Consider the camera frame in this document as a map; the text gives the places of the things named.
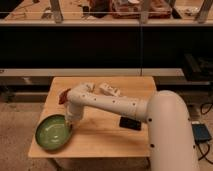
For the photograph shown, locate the long metal bench rail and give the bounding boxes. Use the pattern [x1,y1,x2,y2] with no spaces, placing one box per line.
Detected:
[0,68,184,77]

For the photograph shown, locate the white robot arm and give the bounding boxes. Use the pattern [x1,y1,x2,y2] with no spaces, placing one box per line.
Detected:
[66,83,200,171]

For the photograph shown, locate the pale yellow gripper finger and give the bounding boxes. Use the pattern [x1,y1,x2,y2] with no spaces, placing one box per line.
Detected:
[65,120,74,131]

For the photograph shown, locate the blue box on floor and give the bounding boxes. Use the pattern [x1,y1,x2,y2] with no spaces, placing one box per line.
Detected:
[192,124,212,143]

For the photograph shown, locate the black rectangular phone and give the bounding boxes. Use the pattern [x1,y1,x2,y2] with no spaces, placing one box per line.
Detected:
[119,117,141,131]

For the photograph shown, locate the white crumpled packet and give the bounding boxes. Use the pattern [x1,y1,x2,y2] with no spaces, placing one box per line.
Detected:
[99,83,121,97]

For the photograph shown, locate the green ceramic bowl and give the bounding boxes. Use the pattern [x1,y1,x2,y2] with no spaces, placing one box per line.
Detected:
[35,114,72,151]

